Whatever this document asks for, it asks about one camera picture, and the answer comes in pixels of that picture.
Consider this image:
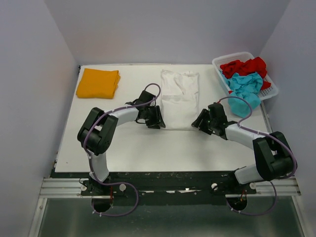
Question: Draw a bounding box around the folded orange t-shirt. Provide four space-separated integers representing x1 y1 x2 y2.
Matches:
76 69 120 99

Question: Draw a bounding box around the white t-shirt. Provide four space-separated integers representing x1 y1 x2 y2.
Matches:
161 70 199 130

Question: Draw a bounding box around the white plastic laundry basket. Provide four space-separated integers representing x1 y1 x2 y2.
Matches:
212 52 279 101

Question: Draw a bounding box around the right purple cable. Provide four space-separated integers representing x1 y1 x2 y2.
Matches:
216 96 298 215

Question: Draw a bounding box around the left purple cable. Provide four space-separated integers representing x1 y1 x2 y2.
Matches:
82 83 163 218

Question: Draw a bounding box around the turquoise t-shirt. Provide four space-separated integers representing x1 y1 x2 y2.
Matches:
221 72 263 118

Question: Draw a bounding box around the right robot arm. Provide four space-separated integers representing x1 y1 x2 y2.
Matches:
192 103 297 194

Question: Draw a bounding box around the purple cable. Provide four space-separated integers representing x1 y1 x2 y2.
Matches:
82 83 163 218
216 96 298 215

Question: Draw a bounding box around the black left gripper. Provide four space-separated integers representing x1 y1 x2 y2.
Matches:
144 106 165 129

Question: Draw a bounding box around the black mounting rail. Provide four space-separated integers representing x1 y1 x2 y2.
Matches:
81 171 256 206

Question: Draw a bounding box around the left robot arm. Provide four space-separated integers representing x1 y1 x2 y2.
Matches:
77 90 165 195

